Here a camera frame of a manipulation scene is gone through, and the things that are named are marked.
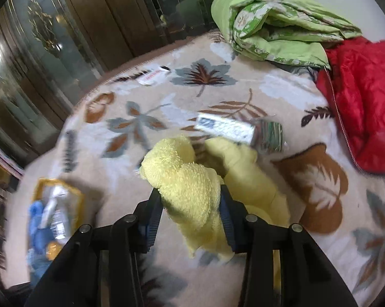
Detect wooden glass cabinet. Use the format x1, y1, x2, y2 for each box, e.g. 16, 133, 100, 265
0, 0, 215, 165

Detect white tray yellow rim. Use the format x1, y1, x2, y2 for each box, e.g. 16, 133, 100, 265
27, 177, 85, 272

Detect blue white tissue packet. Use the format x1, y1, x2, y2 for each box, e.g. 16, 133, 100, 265
195, 113, 256, 145

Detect yellow towel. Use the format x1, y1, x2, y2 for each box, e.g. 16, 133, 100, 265
138, 135, 292, 295

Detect green folded quilt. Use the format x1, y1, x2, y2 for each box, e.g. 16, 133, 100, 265
211, 0, 362, 68

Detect leaf pattern beige blanket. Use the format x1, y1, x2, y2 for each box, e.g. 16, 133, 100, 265
3, 32, 385, 306

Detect red padded jacket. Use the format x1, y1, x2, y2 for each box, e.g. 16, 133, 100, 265
316, 37, 385, 176

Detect blue fluffy cloth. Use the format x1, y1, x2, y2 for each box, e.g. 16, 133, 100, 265
26, 200, 54, 287

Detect silver green foil packet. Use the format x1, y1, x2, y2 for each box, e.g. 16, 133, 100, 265
252, 118, 288, 155

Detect white printed wipes packet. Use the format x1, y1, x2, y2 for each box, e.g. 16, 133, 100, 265
39, 185, 71, 245

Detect orange small cloth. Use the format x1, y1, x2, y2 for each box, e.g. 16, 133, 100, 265
46, 240, 63, 261

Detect white red label packet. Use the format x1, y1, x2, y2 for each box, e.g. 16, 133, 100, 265
136, 66, 171, 86

